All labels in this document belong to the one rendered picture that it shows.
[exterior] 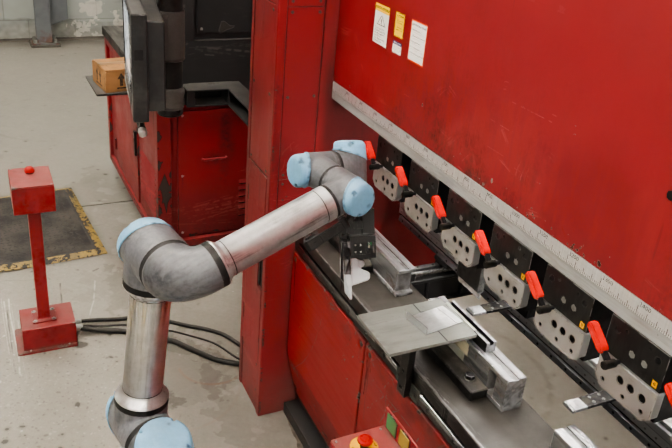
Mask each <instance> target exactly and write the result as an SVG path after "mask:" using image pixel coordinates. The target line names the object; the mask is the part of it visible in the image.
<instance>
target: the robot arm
mask: <svg viewBox="0 0 672 448"><path fill-rule="evenodd" d="M366 161H367V155H366V146H365V143H364V142H363V141H361V140H340V141H335V142H334V144H333V150H331V151H322V152H309V153H308V152H304V153H301V154H295V155H293V156H291V157H290V159H289V161H288V164H287V176H288V179H289V181H290V183H291V184H292V185H293V186H294V187H297V188H301V187H303V188H306V187H311V188H313V190H311V191H309V192H307V193H305V194H304V195H302V196H300V197H298V198H296V199H294V200H292V201H291V202H289V203H287V204H285V205H283V206H281V207H279V208H278V209H276V210H274V211H272V212H270V213H268V214H266V215H265V216H263V217H261V218H259V219H257V220H255V221H253V222H252V223H250V224H248V225H246V226H244V227H242V228H240V229H239V230H237V231H235V232H233V233H231V234H229V235H227V236H226V237H224V238H222V239H220V240H218V241H216V242H211V241H205V242H203V243H201V244H199V245H197V246H189V245H188V244H187V243H186V242H185V241H184V240H183V239H182V238H181V237H180V236H179V235H178V234H177V233H176V232H175V230H174V228H173V227H172V226H171V225H169V224H167V223H166V222H165V221H163V220H162V219H159V218H156V217H145V218H141V219H138V220H136V221H134V222H132V223H130V225H129V226H128V227H126V228H125V229H124V230H123V231H122V232H121V234H120V236H119V238H118V240H117V252H118V255H119V258H120V259H121V260H122V261H123V263H124V267H123V281H122V286H123V288H124V290H125V291H126V292H127V293H129V305H128V319H127V332H126V345H125V358H124V372H123V382H122V383H121V384H120V385H119V386H118V387H117V388H116V390H115V391H114V395H113V396H110V398H109V400H108V402H107V405H106V419H107V422H108V426H109V428H110V430H111V431H112V433H113V434H114V435H115V436H116V438H117V440H118V441H119V443H120V445H121V447H122V448H194V444H193V440H192V435H191V433H190V431H189V429H188V428H187V427H186V426H185V425H184V424H183V423H182V422H180V421H178V420H175V421H173V419H172V418H170V417H169V415H168V400H169V391H168V388H167V387H166V386H165V385H164V384H163V378H164V369H165V359H166V349H167V339H168V329H169V319H170V309H171V302H187V301H192V300H196V299H199V298H203V297H205V296H208V295H210V294H213V293H215V292H217V291H219V290H221V289H223V288H224V287H226V286H228V285H230V284H231V282H232V279H233V276H235V275H237V274H238V273H240V272H242V271H244V270H245V269H247V268H249V267H251V266H253V265H254V264H256V263H258V262H260V261H261V260H263V259H265V258H267V257H268V256H270V255H272V254H274V253H276V252H277V251H279V250H281V249H283V248H284V247H286V246H288V245H290V244H291V243H293V242H295V241H297V240H299V239H300V238H302V237H304V236H306V235H307V234H309V233H311V232H313V231H314V230H316V229H318V228H320V227H322V226H323V225H325V224H327V223H329V222H330V221H332V220H334V219H335V220H334V221H332V222H330V223H329V224H327V225H325V226H324V227H322V228H321V229H319V230H317V231H316V232H314V233H311V234H309V235H307V236H306V237H305V238H304V239H303V243H304V245H305V247H306V249H307V250H308V251H313V250H315V249H317V248H318V247H320V246H321V244H323V243H325V242H326V241H328V240H330V239H331V238H333V237H334V236H336V235H338V243H339V255H340V278H341V280H342V281H343V282H344V290H345V293H346V295H347V296H348V298H349V299H352V286H353V285H356V284H359V283H362V282H365V281H368V280H369V279H370V273H369V272H368V271H365V270H363V269H361V268H362V267H363V266H364V265H365V263H364V261H361V260H358V259H356V258H359V259H368V258H376V235H375V226H374V208H373V207H372V206H373V203H374V200H375V192H374V190H373V188H372V187H371V186H370V185H369V184H368V183H367V163H366ZM341 215H342V216H341ZM344 215H346V216H344ZM339 216H340V217H339ZM337 217H338V218H337ZM345 217H346V218H345ZM354 217H356V218H355V219H354ZM336 218H337V219H336ZM373 242H374V253H373Z"/></svg>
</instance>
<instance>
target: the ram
mask: <svg viewBox="0 0 672 448"><path fill-rule="evenodd" d="M376 2H377V3H380V4H382V5H384V6H386V7H388V8H390V14H389V23H388V32H387V41H386V48H385V47H383V46H381V45H379V44H378V43H376V42H374V41H372V39H373V30H374V20H375V11H376ZM396 12H400V13H402V14H404V15H405V22H404V30H403V38H402V39H400V38H398V37H397V36H395V35H394V29H395V20H396ZM412 19H414V20H417V21H419V22H421V23H423V24H425V25H427V26H428V31H427V39H426V46H425V53H424V61H423V68H422V67H420V66H419V65H417V64H415V63H413V62H411V61H410V60H408V59H407V55H408V47H409V39H410V31H411V23H412ZM393 40H395V41H397V42H399V43H401V44H402V46H401V55H398V54H396V53H394V52H392V46H393ZM333 81H334V82H335V83H337V84H338V85H339V86H341V87H342V88H344V89H345V90H347V91H348V92H349V93H351V94H352V95H354V96H355V97H356V98H358V99H359V100H361V101H362V102H363V103H365V104H366V105H368V106H369V107H370V108H372V109H373V110H375V111H376V112H377V113H379V114H380V115H382V116H383V117H384V118H386V119H387V120H389V121H390V122H391V123H393V124H394V125H396V126H397V127H398V128H400V129H401V130H403V131H404V132H405V133H407V134H408V135H410V136H411V137H412V138H414V139H415V140H417V141H418V142H419V143H421V144H422V145H424V146H425V147H426V148H428V149H429V150H431V151H432V152H433V153H435V154H436V155H438V156H439V157H441V158H442V159H443V160H445V161H446V162H448V163H449V164H450V165H452V166H453V167H455V168H456V169H457V170H459V171H460V172H462V173H463V174H464V175H466V176H467V177H469V178H470V179H471V180H473V181H474V182H476V183H477V184H478V185H480V186H481V187H483V188H484V189H485V190H487V191H488V192H490V193H491V194H492V195H494V196H495V197H497V198H498V199H499V200H501V201H502V202H504V203H505V204H506V205H508V206H509V207H511V208H512V209H513V210H515V211H516V212H518V213H519V214H520V215H522V216H523V217H525V218H526V219H527V220H529V221H530V222H532V223H533V224H534V225H536V226H537V227H539V228H540V229H542V230H543V231H544V232H546V233H547V234H549V235H550V236H551V237H553V238H554V239H556V240H557V241H558V242H560V243H561V244H563V245H564V246H565V247H567V248H568V249H570V250H571V251H572V252H574V253H575V254H577V255H578V256H579V257H581V258H582V259H584V260H585V261H586V262H588V263H589V264H591V265H592V266H593V267H595V268H596V269H598V270H599V271H600V272H602V273H603V274H605V275H606V276H607V277H609V278H610V279H612V280H613V281H614V282H616V283H617V284H619V285H620V286H621V287H623V288H624V289H626V290H627V291H628V292H630V293H631V294H633V295H634V296H636V297H637V298H638V299H640V300H641V301H643V302H644V303H645V304H647V305H648V306H650V307H651V308H652V309H654V310H655V311H657V312H658V313H659V314H661V315H662V316H664V317H665V318H666V319H668V320H669V321H671V322H672V0H340V7H339V19H338V30H337V42H336V54H335V66H334V78H333ZM332 99H334V100H335V101H336V102H337V103H339V104H340V105H341V106H343V107H344V108H345V109H347V110H348V111H349V112H351V113H352V114H353V115H355V116H356V117H357V118H359V119H360V120H361V121H362V122H364V123H365V124H366V125H368V126H369V127H370V128H372V129H373V130H374V131H376V132H377V133H378V134H380V135H381V136H382V137H384V138H385V139H386V140H387V141H389V142H390V143H391V144H393V145H394V146H395V147H397V148H398V149H399V150H401V151H402V152H403V153H405V154H406V155H407V156H409V157H410V158H411V159H413V160H414V161H415V162H416V163H418V164H419V165H420V166H422V167H423V168H424V169H426V170H427V171H428V172H430V173H431V174H432V175H434V176H435V177H436V178H438V179H439V180H440V181H441V182H443V183H444V184H445V185H447V186H448V187H449V188H451V189H452V190H453V191H455V192H456V193H457V194H459V195H460V196H461V197H463V198H464V199H465V200H466V201H468V202H469V203H470V204H472V205H473V206H474V207H476V208H477V209H478V210H480V211H481V212H482V213H484V214H485V215H486V216H488V217H489V218H490V219H491V220H493V221H494V222H495V223H497V224H498V225H499V226H501V227H502V228H503V229H505V230H506V231H507V232H509V233H510V234H511V235H513V236H514V237H515V238H517V239H518V240H519V241H520V242H522V243H523V244H524V245H526V246H527V247H528V248H530V249H531V250H532V251H534V252H535V253H536V254H538V255H539V256H540V257H542V258H543V259H544V260H545V261H547V262H548V263H549V264H551V265H552V266H553V267H555V268H556V269H557V270H559V271H560V272H561V273H563V274H564V275H565V276H567V277H568V278H569V279H570V280H572V281H573V282H574V283H576V284H577V285H578V286H580V287H581V288H582V289H584V290H585V291H586V292H588V293H589V294H590V295H592V296H593V297H594V298H596V299H597V300H598V301H599V302H601V303H602V304H603V305H605V306H606V307H607V308H609V309H610V310H611V311H613V312H614V313H615V314H617V315H618V316H619V317H621V318H622V319H623V320H624V321H626V322H627V323H628V324H630V325H631V326H632V327H634V328H635V329H636V330H638V331H639V332H640V333H642V334H643V335H644V336H646V337H647V338H648V339H649V340H651V341H652V342H653V343H655V344H656V345H657V346H659V347H660V348H661V349H663V350H664V351H665V352H667V353H668V354H669V355H671V356H672V340H671V339H669V338H668V337H666V336H665V335H664V334H662V333H661V332H660V331H658V330H657V329H656V328H654V327H653V326H652V325H650V324H649V323H648V322H646V321H645V320H643V319H642V318H641V317H639V316H638V315H637V314H635V313H634V312H633V311H631V310H630V309H629V308H627V307H626V306H624V305H623V304H622V303H620V302H619V301H618V300H616V299H615V298H614V297H612V296H611V295H610V294H608V293H607V292H605V291H604V290H603V289H601V288H600V287H599V286H597V285H596V284H595V283H593V282H592V281H591V280H589V279H588V278H587V277H585V276H584V275H582V274H581V273H580V272H578V271H577V270H576V269H574V268H573V267H572V266H570V265H569V264H568V263H566V262H565V261H563V260H562V259H561V258H559V257H558V256H557V255H555V254H554V253H553V252H551V251H550V250H549V249H547V248H546V247H544V246H543V245H542V244H540V243H539V242H538V241H536V240H535V239H534V238H532V237H531V236H530V235H528V234H527V233H525V232H524V231H523V230H521V229H520V228H519V227H517V226H516V225H515V224H513V223H512V222H511V221H509V220H508V219H507V218H505V217H504V216H502V215H501V214H500V213H498V212H497V211H496V210H494V209H493V208H492V207H490V206H489V205H488V204H486V203H485V202H483V201H482V200H481V199H479V198H478V197H477V196H475V195H474V194H473V193H471V192H470V191H469V190H467V189H466V188H464V187H463V186H462V185H460V184H459V183H458V182H456V181H455V180H454V179H452V178H451V177H450V176H448V175H447V174H445V173H444V172H443V171H441V170H440V169H439V168H437V167H436V166H435V165H433V164H432V163H431V162H429V161H428V160H427V159H425V158H424V157H422V156H421V155H420V154H418V153H417V152H416V151H414V150H413V149H412V148H410V147H409V146H408V145H406V144H405V143H403V142H402V141H401V140H399V139H398V138H397V137H395V136H394V135H393V134H391V133H390V132H389V131H387V130H386V129H384V128H383V127H382V126H380V125H379V124H378V123H376V122H375V121H374V120H372V119H371V118H370V117H368V116H367V115H365V114H364V113H363V112H361V111H360V110H359V109H357V108H356V107H355V106H353V105H352V104H351V103H349V102H348V101H347V100H345V99H344V98H342V97H341V96H340V95H338V94H337V93H336V92H334V91H333V90H332Z"/></svg>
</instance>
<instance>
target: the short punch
mask: <svg viewBox="0 0 672 448"><path fill-rule="evenodd" d="M483 273H484V268H479V269H476V268H475V267H474V266H473V267H466V266H464V265H463V264H462V263H461V262H460V261H458V267H457V272H456V274H457V275H458V281H459V282H460V283H461V284H462V285H463V286H465V287H466V288H467V289H468V290H469V291H470V292H471V293H472V294H473V295H474V296H475V297H476V298H478V299H479V298H480V293H483V292H484V287H485V279H484V276H483Z"/></svg>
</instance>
